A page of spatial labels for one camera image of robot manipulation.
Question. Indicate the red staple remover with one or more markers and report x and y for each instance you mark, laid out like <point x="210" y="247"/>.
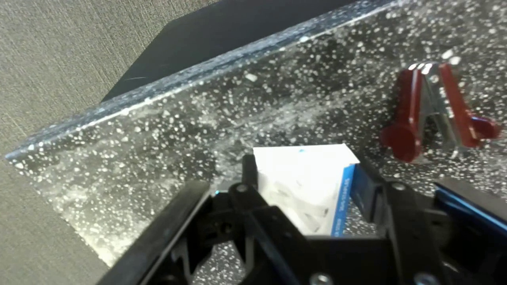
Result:
<point x="431" y="92"/>

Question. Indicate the blue and white box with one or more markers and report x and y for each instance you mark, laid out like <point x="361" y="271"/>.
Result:
<point x="310" y="184"/>

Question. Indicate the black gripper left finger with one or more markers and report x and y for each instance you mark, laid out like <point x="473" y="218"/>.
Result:
<point x="271" y="241"/>

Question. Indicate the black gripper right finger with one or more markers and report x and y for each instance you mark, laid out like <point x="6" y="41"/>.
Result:
<point x="409" y="252"/>

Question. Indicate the closed black cabinet door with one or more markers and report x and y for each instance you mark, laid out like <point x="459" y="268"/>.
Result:
<point x="212" y="30"/>

